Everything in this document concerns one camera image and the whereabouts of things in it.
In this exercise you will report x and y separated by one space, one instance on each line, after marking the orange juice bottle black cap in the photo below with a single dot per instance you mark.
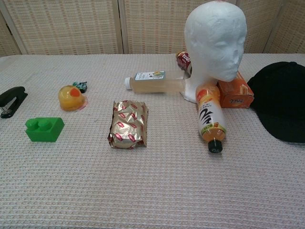
210 114

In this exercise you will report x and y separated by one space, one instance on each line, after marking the gold foil snack packet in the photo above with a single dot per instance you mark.
128 124

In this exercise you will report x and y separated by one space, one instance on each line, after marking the woven bamboo folding screen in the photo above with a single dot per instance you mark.
83 26

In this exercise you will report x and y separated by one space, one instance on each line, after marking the orange jelly cup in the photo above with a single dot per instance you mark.
69 99

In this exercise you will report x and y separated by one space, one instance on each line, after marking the clear tea bottle white cap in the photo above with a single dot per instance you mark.
155 83

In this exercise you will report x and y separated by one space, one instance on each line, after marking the beige waffle-weave tablecloth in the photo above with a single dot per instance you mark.
143 186

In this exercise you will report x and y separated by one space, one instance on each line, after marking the small green candy wrapper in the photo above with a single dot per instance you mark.
82 86

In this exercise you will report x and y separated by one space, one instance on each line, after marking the red drink can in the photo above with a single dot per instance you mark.
183 60

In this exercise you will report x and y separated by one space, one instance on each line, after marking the white foam mannequin head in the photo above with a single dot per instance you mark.
212 35

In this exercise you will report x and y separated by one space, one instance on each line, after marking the orange cardboard box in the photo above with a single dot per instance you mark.
238 95

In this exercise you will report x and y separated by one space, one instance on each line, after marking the black stapler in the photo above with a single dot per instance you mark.
12 95

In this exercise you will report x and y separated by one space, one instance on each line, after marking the green toy building block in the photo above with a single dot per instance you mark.
46 133

